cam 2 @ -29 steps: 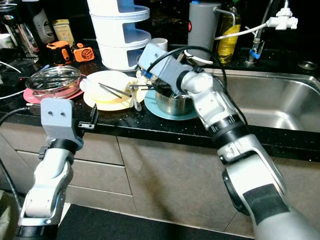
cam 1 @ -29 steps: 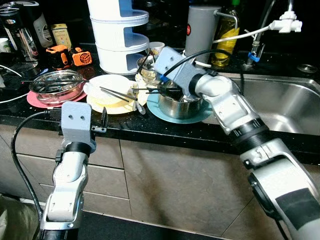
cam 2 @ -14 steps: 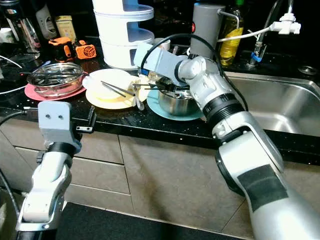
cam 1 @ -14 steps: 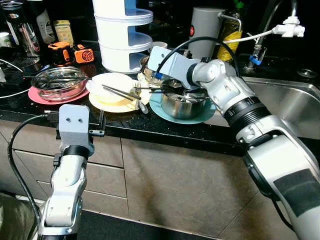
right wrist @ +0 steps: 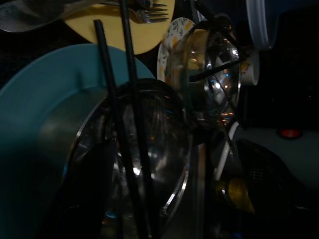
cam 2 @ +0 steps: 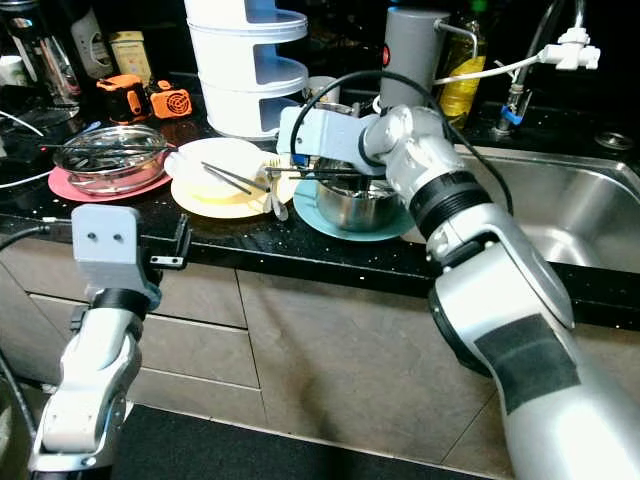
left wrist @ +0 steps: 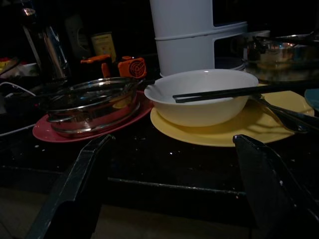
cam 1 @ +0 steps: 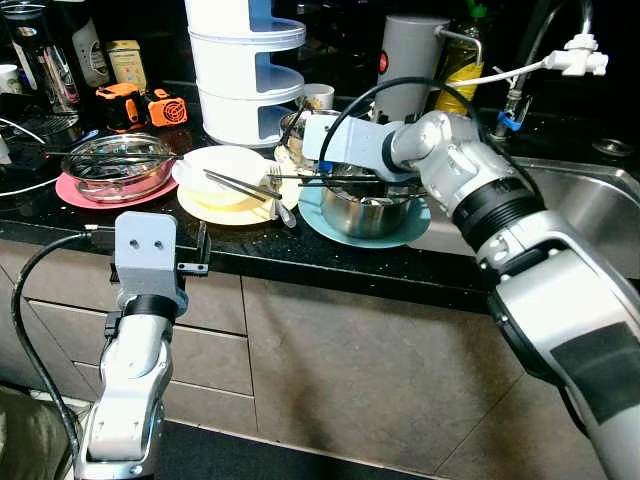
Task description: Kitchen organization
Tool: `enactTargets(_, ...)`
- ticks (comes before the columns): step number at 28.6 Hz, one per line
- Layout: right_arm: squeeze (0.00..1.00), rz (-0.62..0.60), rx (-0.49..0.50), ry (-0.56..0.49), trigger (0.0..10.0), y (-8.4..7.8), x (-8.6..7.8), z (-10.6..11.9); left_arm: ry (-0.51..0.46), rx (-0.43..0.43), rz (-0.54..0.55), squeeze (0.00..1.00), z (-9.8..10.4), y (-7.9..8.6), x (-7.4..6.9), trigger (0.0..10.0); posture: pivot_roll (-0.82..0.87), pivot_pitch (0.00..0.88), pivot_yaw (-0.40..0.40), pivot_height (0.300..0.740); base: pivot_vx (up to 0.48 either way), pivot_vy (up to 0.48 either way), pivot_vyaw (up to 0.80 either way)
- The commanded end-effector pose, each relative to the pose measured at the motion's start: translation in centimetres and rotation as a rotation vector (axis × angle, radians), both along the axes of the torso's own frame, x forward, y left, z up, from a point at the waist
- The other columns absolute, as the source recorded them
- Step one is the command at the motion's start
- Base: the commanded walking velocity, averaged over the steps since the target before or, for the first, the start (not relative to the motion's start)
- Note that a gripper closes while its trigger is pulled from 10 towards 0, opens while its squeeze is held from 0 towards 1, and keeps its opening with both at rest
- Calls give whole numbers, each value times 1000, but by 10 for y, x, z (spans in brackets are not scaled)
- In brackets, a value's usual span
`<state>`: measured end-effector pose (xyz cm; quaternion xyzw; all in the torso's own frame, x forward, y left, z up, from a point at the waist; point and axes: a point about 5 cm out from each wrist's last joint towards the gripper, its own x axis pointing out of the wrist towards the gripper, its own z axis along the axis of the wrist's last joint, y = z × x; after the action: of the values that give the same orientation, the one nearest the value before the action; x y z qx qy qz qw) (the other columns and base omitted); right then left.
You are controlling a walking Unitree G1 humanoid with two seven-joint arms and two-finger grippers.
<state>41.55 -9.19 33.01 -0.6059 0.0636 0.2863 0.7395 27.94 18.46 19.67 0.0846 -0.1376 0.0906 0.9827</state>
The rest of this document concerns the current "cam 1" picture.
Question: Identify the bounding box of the small orange black device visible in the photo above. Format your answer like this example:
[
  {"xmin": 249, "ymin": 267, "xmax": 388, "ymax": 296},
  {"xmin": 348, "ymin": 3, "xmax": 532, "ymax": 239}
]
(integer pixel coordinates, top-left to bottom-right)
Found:
[{"xmin": 145, "ymin": 90, "xmax": 189, "ymax": 128}]

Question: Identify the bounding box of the pink plate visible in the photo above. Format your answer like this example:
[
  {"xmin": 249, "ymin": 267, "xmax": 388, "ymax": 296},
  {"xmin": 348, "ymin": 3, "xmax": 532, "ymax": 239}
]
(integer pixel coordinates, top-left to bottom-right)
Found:
[{"xmin": 55, "ymin": 170, "xmax": 179, "ymax": 210}]

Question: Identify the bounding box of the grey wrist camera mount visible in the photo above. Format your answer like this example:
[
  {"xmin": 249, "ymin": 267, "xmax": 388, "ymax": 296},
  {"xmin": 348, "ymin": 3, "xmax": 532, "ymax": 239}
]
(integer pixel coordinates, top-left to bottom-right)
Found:
[
  {"xmin": 113, "ymin": 210, "xmax": 183, "ymax": 299},
  {"xmin": 302, "ymin": 113, "xmax": 398, "ymax": 181}
]

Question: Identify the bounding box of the stainless steel pot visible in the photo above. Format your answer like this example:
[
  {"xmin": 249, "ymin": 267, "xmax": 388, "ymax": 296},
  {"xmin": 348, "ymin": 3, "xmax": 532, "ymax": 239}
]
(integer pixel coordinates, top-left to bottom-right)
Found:
[{"xmin": 320, "ymin": 165, "xmax": 419, "ymax": 239}]

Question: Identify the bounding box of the white tiered storage rack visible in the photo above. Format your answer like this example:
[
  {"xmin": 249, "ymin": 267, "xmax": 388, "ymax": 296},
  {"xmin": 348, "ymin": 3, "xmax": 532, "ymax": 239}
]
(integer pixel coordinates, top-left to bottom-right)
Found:
[{"xmin": 185, "ymin": 0, "xmax": 308, "ymax": 149}]

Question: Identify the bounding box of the black chopstick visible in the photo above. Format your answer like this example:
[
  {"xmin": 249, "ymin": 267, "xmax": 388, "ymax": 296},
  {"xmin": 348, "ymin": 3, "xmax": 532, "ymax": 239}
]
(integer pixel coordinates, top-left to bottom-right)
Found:
[
  {"xmin": 210, "ymin": 173, "xmax": 284, "ymax": 200},
  {"xmin": 205, "ymin": 169, "xmax": 284, "ymax": 196}
]

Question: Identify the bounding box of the yellow oil bottle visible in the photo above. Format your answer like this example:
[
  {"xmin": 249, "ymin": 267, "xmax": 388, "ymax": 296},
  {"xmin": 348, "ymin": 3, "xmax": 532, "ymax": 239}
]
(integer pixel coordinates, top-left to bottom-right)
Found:
[{"xmin": 435, "ymin": 3, "xmax": 488, "ymax": 116}]

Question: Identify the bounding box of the stainless steel sink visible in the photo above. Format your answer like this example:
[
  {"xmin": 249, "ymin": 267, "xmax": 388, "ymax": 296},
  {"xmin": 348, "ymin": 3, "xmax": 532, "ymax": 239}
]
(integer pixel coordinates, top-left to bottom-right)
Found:
[{"xmin": 408, "ymin": 155, "xmax": 640, "ymax": 281}]

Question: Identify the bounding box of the metal faucet with blue valve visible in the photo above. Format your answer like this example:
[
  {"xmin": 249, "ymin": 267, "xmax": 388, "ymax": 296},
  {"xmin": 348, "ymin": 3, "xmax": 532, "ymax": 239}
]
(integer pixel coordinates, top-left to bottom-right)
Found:
[{"xmin": 493, "ymin": 0, "xmax": 598, "ymax": 141}]

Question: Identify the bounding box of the thin dark chopstick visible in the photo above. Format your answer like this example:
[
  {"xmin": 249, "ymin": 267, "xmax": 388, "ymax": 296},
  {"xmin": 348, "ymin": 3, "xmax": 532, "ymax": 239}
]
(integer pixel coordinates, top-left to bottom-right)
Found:
[{"xmin": 43, "ymin": 150, "xmax": 183, "ymax": 161}]

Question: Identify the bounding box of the dark bottle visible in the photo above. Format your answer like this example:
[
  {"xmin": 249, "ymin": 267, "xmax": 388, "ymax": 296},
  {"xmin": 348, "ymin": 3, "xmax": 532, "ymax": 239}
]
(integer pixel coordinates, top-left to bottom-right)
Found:
[{"xmin": 52, "ymin": 0, "xmax": 111, "ymax": 89}]

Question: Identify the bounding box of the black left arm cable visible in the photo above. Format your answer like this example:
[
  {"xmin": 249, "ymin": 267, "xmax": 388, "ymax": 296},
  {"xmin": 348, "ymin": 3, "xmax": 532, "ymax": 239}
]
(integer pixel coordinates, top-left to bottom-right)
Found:
[{"xmin": 8, "ymin": 226, "xmax": 119, "ymax": 471}]

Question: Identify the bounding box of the clear glass bowl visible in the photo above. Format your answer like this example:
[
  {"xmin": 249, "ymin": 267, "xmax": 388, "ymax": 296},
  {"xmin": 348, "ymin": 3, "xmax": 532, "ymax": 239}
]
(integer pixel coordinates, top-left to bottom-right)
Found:
[{"xmin": 62, "ymin": 133, "xmax": 177, "ymax": 204}]

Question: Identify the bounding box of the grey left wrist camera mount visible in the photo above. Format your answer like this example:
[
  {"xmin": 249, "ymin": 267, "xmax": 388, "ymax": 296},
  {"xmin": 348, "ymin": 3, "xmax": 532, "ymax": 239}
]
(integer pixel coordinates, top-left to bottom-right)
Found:
[{"xmin": 113, "ymin": 210, "xmax": 183, "ymax": 299}]

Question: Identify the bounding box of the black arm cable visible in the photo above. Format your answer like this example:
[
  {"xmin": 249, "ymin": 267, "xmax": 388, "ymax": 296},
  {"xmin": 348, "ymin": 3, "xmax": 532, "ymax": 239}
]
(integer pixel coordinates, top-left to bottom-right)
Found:
[
  {"xmin": 316, "ymin": 76, "xmax": 546, "ymax": 216},
  {"xmin": 8, "ymin": 226, "xmax": 119, "ymax": 471}
]

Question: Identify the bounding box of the grey cylindrical canister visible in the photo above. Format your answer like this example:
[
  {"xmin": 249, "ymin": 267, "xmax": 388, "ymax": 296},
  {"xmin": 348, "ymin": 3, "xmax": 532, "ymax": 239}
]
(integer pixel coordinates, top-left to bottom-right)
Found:
[{"xmin": 377, "ymin": 14, "xmax": 451, "ymax": 123}]

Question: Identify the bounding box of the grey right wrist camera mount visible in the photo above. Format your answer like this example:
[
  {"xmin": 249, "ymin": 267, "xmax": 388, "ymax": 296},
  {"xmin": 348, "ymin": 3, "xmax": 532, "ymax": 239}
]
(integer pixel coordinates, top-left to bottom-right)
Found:
[{"xmin": 302, "ymin": 113, "xmax": 398, "ymax": 181}]

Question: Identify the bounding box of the teal plate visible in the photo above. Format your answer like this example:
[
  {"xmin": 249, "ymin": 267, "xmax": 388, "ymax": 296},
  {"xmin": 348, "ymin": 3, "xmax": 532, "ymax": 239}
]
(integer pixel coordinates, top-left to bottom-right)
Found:
[{"xmin": 298, "ymin": 183, "xmax": 433, "ymax": 249}]

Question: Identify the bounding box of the beige cabinet drawer front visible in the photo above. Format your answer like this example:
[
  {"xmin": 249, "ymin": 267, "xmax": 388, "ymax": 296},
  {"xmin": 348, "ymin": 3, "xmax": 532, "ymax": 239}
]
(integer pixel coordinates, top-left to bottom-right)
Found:
[
  {"xmin": 75, "ymin": 362, "xmax": 260, "ymax": 437},
  {"xmin": 0, "ymin": 240, "xmax": 247, "ymax": 337},
  {"xmin": 28, "ymin": 300, "xmax": 254, "ymax": 397}
]

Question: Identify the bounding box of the yellow plate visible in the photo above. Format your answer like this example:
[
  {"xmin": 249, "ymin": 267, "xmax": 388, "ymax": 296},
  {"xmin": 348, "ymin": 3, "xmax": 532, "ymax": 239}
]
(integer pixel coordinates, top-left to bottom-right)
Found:
[{"xmin": 177, "ymin": 178, "xmax": 301, "ymax": 227}]

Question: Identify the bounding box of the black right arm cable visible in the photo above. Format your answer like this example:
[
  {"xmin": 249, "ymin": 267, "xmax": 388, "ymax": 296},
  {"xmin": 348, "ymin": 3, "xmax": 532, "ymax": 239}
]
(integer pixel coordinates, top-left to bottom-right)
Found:
[{"xmin": 316, "ymin": 76, "xmax": 546, "ymax": 216}]

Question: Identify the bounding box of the thin white cable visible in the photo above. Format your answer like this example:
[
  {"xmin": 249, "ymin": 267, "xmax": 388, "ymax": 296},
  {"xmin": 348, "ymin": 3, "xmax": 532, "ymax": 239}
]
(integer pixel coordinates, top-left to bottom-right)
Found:
[
  {"xmin": 0, "ymin": 178, "xmax": 58, "ymax": 197},
  {"xmin": 0, "ymin": 117, "xmax": 47, "ymax": 142}
]

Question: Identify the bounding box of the small white cup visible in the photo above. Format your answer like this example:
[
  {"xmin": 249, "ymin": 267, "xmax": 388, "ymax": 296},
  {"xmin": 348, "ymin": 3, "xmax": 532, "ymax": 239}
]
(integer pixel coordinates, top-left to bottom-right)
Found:
[{"xmin": 0, "ymin": 65, "xmax": 23, "ymax": 96}]

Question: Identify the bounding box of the glass french press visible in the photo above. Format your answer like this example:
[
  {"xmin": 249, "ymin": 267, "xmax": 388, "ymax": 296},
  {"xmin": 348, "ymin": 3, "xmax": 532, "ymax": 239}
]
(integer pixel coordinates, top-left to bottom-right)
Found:
[{"xmin": 0, "ymin": 3, "xmax": 81, "ymax": 116}]

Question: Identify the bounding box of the white mug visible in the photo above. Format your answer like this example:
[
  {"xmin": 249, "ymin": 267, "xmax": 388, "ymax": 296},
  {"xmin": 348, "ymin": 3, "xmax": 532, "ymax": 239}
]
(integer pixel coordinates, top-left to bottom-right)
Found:
[{"xmin": 300, "ymin": 83, "xmax": 336, "ymax": 112}]

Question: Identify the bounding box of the beige cabinet door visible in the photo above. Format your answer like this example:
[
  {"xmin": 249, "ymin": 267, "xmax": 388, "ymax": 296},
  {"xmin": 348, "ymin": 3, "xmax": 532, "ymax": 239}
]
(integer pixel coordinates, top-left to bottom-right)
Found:
[{"xmin": 240, "ymin": 275, "xmax": 528, "ymax": 477}]

